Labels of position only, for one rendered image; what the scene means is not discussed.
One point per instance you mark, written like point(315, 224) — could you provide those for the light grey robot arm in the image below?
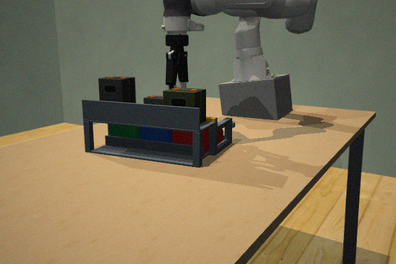
point(250, 63)

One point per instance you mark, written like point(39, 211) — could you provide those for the blue bin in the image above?
point(160, 135)

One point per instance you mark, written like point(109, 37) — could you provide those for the dark grey metal shelf rack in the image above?
point(158, 117)

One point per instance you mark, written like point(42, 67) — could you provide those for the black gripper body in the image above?
point(177, 43)

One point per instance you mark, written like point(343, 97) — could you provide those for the green open bin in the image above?
point(124, 131)

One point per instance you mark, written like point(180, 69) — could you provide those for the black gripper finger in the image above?
point(172, 69)
point(183, 71)

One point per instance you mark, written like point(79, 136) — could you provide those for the red open bin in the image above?
point(182, 137)

